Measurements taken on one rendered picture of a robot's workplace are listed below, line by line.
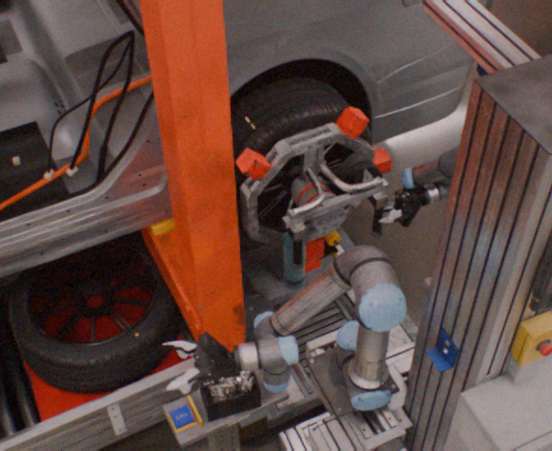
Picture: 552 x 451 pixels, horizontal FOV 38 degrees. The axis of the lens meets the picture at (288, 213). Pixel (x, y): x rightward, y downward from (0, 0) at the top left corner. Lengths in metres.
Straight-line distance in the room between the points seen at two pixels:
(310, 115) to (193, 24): 1.01
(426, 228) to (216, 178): 2.00
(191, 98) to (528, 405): 1.15
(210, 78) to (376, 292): 0.68
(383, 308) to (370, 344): 0.19
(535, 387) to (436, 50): 1.58
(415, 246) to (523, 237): 2.37
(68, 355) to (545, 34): 3.80
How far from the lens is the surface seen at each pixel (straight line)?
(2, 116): 3.55
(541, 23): 5.71
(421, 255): 3.98
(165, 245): 3.11
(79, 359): 3.07
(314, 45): 2.89
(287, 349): 2.10
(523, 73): 1.69
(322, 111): 2.90
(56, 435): 3.12
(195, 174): 2.24
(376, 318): 1.98
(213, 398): 2.84
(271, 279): 3.54
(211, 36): 1.99
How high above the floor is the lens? 3.00
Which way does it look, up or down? 47 degrees down
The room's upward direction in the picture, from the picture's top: straight up
